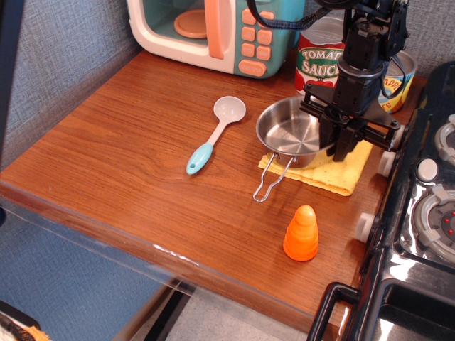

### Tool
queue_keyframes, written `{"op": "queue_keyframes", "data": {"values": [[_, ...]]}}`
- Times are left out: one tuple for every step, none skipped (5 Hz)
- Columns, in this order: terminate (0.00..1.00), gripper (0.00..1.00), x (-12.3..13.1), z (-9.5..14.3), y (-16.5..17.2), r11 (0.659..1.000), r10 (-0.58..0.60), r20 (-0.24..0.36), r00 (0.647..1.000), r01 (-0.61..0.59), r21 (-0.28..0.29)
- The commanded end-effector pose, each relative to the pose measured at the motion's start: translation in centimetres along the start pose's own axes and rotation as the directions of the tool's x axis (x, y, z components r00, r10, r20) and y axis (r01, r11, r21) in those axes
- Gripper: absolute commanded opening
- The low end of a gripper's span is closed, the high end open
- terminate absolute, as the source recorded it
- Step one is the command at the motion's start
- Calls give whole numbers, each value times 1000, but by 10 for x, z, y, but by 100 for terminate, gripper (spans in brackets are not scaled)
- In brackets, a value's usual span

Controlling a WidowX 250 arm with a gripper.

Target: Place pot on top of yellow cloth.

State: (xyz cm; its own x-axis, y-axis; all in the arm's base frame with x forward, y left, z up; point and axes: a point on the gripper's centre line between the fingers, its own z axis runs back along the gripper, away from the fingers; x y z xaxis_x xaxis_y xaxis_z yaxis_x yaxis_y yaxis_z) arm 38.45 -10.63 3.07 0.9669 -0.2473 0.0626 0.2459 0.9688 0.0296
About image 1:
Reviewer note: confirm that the black toy stove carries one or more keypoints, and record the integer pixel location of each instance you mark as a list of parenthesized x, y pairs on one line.
[(406, 290)]

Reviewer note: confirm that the tomato sauce can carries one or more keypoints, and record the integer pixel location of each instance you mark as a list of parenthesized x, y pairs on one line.
[(319, 48)]

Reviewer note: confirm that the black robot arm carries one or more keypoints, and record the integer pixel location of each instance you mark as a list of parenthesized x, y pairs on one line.
[(373, 33)]

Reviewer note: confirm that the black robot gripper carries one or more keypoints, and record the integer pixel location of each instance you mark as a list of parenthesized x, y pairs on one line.
[(350, 112)]

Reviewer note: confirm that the small stainless steel pot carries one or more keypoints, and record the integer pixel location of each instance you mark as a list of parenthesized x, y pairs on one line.
[(291, 135)]

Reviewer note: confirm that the folded yellow towel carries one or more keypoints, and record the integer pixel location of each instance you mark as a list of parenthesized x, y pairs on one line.
[(336, 177)]

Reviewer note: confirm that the pineapple slices can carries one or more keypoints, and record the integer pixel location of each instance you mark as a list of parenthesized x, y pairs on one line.
[(397, 82)]

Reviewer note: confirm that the white spoon with teal handle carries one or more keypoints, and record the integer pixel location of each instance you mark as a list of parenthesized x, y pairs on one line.
[(228, 110)]

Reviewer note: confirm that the orange toy carrot cone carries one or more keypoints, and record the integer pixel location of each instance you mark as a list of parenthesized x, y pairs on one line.
[(301, 240)]

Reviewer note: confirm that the clear acrylic barrier panel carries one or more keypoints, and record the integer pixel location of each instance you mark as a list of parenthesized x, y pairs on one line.
[(84, 270)]

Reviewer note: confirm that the teal toy microwave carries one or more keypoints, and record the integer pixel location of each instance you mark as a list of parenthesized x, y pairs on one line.
[(218, 35)]

